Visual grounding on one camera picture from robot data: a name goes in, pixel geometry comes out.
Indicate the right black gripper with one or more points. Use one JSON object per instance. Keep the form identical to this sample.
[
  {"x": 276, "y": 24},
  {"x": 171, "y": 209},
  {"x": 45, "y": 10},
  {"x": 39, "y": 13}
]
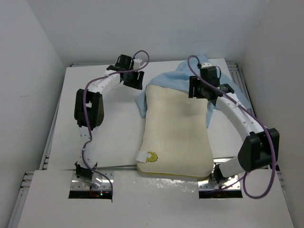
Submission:
[{"x": 194, "y": 81}]

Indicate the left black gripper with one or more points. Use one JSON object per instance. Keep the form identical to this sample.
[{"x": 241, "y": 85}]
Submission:
[{"x": 137, "y": 83}]

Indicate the light blue pillowcase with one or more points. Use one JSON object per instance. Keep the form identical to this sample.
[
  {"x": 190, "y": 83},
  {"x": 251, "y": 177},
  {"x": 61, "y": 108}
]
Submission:
[{"x": 179, "y": 80}]

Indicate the cream pillow with yellow edge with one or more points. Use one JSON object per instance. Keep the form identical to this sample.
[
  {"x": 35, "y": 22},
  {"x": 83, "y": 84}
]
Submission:
[{"x": 175, "y": 139}]

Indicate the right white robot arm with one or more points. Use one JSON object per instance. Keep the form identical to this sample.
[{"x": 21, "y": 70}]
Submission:
[{"x": 260, "y": 145}]

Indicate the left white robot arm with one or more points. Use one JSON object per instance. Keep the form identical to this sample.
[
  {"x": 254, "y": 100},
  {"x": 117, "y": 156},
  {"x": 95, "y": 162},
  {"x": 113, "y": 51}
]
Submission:
[{"x": 89, "y": 111}]

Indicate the white front cover panel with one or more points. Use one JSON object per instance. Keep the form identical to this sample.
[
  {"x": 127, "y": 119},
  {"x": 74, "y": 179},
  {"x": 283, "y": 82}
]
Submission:
[{"x": 143, "y": 202}]

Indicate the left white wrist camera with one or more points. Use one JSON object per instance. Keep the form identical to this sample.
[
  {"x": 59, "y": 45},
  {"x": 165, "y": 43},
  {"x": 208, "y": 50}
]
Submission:
[{"x": 137, "y": 63}]

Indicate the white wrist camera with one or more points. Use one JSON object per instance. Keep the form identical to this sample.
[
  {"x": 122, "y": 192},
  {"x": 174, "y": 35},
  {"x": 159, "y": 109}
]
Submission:
[
  {"x": 137, "y": 63},
  {"x": 206, "y": 64}
]

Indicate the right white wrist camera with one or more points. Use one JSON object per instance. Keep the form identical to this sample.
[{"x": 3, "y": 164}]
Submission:
[{"x": 206, "y": 64}]

